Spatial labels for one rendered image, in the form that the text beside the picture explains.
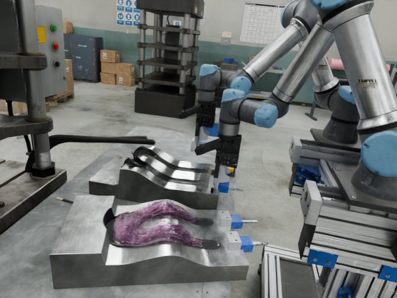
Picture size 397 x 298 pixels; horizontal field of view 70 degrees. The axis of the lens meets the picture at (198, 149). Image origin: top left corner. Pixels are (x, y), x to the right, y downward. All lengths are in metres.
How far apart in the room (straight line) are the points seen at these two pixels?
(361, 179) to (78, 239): 0.81
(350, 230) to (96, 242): 0.74
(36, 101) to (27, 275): 0.66
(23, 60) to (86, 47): 6.75
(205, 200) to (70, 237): 0.48
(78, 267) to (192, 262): 0.28
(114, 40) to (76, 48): 0.97
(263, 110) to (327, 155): 0.59
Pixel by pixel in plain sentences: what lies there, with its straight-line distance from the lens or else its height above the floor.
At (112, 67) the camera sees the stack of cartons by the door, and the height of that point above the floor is 0.43.
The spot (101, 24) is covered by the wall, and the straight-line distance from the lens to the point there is 8.32.
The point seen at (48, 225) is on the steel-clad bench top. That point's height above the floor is 0.80.
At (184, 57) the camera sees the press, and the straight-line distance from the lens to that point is 4.98.
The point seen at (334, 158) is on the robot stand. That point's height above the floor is 0.96.
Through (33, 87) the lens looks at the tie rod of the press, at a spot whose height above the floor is 1.17.
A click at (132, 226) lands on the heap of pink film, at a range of 0.84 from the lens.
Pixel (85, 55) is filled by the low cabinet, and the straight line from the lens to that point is 7.99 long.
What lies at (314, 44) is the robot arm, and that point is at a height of 1.43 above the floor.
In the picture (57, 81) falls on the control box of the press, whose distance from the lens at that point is 1.60.
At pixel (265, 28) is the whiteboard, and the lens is 7.48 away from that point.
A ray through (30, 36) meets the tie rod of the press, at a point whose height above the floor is 1.35.
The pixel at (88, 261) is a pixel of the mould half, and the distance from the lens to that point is 0.78.
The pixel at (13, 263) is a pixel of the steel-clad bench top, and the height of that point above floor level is 0.80.
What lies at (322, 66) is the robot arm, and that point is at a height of 1.34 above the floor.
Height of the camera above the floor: 1.42
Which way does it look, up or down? 22 degrees down
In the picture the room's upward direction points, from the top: 6 degrees clockwise
